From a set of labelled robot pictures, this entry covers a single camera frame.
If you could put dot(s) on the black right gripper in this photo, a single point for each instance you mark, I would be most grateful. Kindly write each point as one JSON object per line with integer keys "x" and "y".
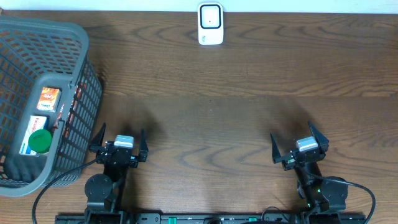
{"x": 323, "y": 140}

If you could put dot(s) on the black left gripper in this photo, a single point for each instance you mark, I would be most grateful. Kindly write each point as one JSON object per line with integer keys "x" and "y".
{"x": 96, "y": 145}

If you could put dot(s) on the green lid white jar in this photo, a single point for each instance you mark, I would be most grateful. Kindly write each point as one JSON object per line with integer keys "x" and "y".
{"x": 40, "y": 141}

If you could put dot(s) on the orange small carton box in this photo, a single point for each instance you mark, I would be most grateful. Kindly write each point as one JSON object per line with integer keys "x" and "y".
{"x": 49, "y": 99}

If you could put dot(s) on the white blue medicine box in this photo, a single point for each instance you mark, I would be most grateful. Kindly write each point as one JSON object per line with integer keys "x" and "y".
{"x": 35, "y": 123}

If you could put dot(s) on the red Top candy bar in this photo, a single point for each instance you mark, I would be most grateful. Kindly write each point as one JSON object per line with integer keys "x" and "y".
{"x": 78, "y": 94}

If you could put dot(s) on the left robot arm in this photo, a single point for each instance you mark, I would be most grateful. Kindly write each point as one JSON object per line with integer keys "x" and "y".
{"x": 104, "y": 191}

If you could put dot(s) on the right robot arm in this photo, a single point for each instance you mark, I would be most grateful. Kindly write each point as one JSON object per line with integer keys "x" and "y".
{"x": 325, "y": 196}

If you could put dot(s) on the white barcode scanner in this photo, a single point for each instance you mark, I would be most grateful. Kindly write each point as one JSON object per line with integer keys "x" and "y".
{"x": 210, "y": 23}

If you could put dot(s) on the grey plastic mesh basket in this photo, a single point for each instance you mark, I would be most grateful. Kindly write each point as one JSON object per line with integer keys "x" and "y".
{"x": 36, "y": 53}

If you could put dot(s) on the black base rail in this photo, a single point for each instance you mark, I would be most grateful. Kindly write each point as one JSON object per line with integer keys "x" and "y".
{"x": 155, "y": 218}

